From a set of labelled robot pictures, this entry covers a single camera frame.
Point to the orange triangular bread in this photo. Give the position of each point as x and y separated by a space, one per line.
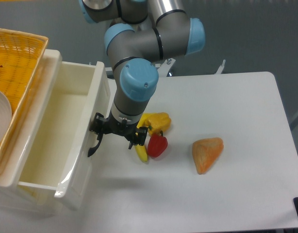
205 152

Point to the white plate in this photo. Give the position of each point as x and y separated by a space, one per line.
5 115

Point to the white drawer cabinet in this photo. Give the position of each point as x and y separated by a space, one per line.
14 194

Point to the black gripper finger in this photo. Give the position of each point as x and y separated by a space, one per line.
137 137
98 125

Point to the red bell pepper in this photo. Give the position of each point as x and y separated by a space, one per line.
157 144

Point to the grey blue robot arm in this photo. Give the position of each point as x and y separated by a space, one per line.
149 31

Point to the black top drawer handle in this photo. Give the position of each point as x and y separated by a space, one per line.
92 150

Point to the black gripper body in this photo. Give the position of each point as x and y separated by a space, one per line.
120 128

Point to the white table clamp bracket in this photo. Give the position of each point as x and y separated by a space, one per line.
221 67

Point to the yellow banana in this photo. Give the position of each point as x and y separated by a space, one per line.
141 150

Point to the yellow bell pepper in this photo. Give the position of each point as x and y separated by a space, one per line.
158 122

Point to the yellow woven basket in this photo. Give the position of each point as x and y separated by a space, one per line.
20 55

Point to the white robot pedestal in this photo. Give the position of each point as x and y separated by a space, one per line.
164 69

